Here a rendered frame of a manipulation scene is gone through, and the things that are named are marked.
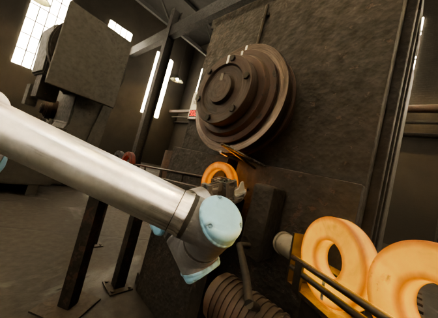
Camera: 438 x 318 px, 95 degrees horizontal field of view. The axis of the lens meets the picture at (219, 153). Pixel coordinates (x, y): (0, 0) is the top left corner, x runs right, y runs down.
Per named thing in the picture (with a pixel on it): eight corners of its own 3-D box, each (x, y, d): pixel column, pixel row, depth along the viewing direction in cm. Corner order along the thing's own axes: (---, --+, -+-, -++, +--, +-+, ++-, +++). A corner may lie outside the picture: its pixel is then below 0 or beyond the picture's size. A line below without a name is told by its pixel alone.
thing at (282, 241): (290, 255, 54) (294, 232, 55) (313, 271, 45) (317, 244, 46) (270, 252, 53) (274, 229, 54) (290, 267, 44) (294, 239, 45)
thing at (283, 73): (195, 148, 103) (218, 62, 106) (279, 164, 71) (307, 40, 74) (185, 145, 99) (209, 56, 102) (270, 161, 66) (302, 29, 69)
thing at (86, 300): (60, 283, 108) (98, 154, 113) (102, 300, 104) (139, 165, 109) (17, 308, 88) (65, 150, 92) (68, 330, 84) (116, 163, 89)
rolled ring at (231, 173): (238, 165, 78) (243, 167, 80) (206, 158, 90) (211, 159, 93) (227, 212, 77) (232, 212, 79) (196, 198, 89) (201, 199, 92)
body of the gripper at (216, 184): (238, 180, 67) (212, 187, 59) (237, 204, 69) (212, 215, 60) (222, 175, 73) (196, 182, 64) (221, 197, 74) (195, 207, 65)
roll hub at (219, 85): (197, 125, 90) (212, 66, 92) (248, 128, 71) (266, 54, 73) (187, 121, 86) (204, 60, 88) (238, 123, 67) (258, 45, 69)
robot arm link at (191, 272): (198, 279, 39) (171, 223, 45) (182, 293, 46) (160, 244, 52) (233, 255, 45) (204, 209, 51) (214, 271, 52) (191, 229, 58)
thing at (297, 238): (313, 287, 45) (321, 237, 47) (315, 288, 44) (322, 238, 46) (285, 283, 44) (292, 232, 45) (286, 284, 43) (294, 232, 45)
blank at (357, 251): (318, 212, 47) (306, 210, 46) (388, 229, 32) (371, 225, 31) (307, 283, 44) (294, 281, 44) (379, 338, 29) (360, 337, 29)
